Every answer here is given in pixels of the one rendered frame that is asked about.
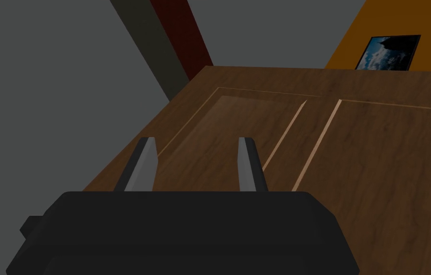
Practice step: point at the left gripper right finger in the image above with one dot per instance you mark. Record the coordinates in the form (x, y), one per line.
(250, 168)

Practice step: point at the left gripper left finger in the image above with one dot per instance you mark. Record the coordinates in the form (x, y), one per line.
(141, 168)

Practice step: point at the brown wooden panelled door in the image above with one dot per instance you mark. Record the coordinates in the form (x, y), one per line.
(372, 160)

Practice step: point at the blue sky picture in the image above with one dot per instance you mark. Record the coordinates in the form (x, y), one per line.
(389, 54)

